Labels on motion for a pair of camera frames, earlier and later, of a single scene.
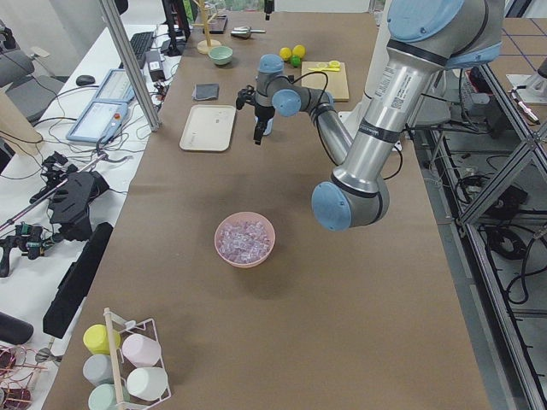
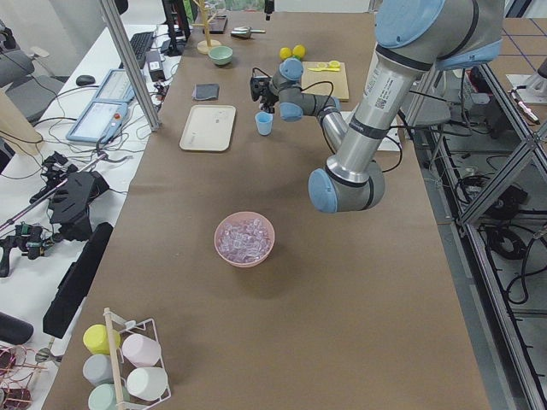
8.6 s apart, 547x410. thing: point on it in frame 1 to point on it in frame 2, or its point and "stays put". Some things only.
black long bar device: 70,293 stays put
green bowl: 221,55 stays put
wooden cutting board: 337,80 stays put
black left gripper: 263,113 to 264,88
